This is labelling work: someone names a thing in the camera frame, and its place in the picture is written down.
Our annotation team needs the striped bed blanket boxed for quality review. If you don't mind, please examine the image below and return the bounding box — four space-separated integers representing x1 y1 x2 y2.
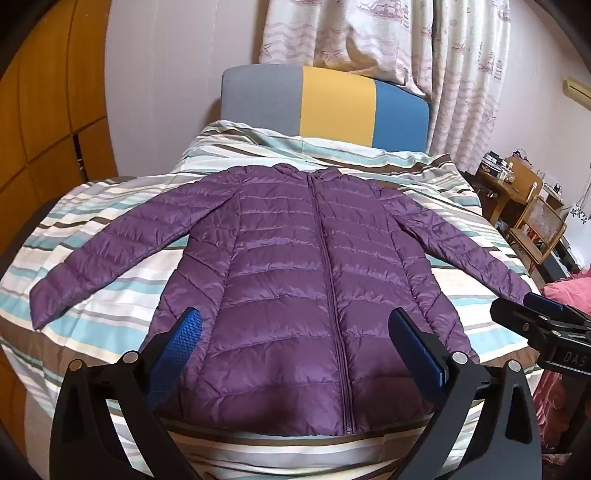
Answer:
0 120 541 480

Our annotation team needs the purple puffer jacket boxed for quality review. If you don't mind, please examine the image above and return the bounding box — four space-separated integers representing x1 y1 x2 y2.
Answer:
28 162 532 437

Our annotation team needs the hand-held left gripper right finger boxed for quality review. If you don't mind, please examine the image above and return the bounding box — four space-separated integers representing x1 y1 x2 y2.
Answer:
389 307 543 480

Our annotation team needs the beige air conditioner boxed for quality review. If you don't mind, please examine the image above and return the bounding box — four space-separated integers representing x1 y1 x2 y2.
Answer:
562 78 591 101

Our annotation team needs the wooden side table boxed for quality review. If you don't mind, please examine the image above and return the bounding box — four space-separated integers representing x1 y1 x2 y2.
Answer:
478 152 565 227

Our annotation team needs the pink cloth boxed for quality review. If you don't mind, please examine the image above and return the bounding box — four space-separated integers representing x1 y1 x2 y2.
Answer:
531 271 591 457

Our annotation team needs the wooden chair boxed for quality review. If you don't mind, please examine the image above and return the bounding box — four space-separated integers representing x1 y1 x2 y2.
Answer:
507 196 568 274

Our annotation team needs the grey yellow blue headboard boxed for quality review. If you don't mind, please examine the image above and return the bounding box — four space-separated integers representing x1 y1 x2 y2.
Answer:
221 65 431 154

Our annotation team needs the dark bed frame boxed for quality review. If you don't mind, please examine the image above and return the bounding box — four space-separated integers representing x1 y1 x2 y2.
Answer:
0 198 52 282

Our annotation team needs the wooden wardrobe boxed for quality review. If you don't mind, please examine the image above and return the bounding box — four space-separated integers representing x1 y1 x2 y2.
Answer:
0 0 118 208

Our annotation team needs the ship print curtain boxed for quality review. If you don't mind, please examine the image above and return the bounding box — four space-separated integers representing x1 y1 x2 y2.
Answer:
259 0 512 171

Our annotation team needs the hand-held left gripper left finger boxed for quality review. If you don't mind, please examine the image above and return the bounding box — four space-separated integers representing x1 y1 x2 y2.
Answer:
48 306 204 480

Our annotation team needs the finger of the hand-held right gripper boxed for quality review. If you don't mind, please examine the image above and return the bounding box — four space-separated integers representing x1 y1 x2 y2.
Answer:
490 299 561 342
524 292 591 326

